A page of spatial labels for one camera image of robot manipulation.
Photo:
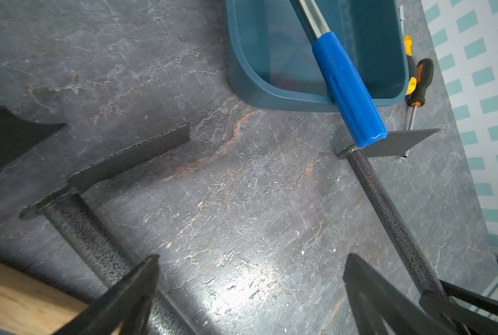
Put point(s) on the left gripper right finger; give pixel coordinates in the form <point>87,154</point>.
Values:
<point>378,306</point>

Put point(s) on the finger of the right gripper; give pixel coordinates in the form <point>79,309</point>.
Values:
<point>463,310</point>

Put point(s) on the yellow black screwdriver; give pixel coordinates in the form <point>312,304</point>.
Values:
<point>412,81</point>

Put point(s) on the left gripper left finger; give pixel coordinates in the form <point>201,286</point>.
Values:
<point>125,307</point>

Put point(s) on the hoe with blue grip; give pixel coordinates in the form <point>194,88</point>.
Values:
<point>341,77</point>

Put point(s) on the wooden handle hoe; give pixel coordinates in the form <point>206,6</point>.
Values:
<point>28,306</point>

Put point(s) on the black orange screwdriver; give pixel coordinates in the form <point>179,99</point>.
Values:
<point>417,99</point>

